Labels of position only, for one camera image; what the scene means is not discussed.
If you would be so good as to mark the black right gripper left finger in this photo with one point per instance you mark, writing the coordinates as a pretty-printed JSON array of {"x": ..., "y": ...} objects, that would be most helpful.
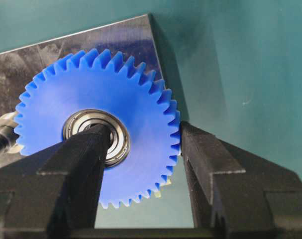
[{"x": 54, "y": 191}]

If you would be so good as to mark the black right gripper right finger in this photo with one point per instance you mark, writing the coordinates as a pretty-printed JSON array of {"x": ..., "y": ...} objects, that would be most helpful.
[{"x": 237, "y": 193}]

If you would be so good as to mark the large blue plastic gear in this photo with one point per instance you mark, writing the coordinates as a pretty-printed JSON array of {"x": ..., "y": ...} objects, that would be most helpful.
[{"x": 110, "y": 84}]

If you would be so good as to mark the steel bolt with nut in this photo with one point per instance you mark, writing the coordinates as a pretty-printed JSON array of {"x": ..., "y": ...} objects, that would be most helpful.
[{"x": 8, "y": 137}]

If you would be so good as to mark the grey metal base plate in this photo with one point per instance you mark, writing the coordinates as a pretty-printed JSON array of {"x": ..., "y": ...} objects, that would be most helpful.
[{"x": 132, "y": 36}]

